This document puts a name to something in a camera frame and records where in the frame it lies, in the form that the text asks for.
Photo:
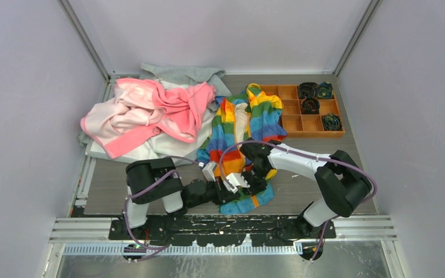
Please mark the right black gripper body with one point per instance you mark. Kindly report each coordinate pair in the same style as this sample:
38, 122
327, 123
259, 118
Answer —
255, 178

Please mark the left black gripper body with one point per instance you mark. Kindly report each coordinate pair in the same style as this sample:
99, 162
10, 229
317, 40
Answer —
217, 193

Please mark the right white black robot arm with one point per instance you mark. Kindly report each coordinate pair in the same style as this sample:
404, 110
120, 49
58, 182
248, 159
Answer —
343, 186

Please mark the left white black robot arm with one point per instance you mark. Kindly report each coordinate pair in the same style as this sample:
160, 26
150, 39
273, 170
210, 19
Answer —
154, 179

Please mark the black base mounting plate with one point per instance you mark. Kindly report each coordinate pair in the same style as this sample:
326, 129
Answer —
221, 230

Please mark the orange compartment tray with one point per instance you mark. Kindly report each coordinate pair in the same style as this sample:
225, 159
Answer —
298, 125

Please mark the grey white garment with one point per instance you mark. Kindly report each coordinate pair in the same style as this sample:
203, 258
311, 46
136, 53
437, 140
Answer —
163, 145

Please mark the blue green rolled tie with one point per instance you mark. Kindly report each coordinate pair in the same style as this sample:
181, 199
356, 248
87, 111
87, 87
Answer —
331, 122

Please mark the dark rolled tie back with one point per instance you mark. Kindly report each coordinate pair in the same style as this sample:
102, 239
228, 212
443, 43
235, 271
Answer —
307, 89

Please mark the pink fleece garment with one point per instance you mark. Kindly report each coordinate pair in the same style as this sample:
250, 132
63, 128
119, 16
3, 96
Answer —
141, 109

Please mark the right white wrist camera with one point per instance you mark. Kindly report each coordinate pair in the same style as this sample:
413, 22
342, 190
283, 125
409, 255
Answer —
234, 181

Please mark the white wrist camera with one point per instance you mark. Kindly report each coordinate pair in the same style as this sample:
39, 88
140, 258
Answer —
208, 170
234, 181

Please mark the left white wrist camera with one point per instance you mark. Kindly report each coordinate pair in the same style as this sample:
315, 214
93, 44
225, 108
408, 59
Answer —
208, 170

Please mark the silver slotted aluminium rail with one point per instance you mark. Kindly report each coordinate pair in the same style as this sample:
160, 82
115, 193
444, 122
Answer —
133, 249

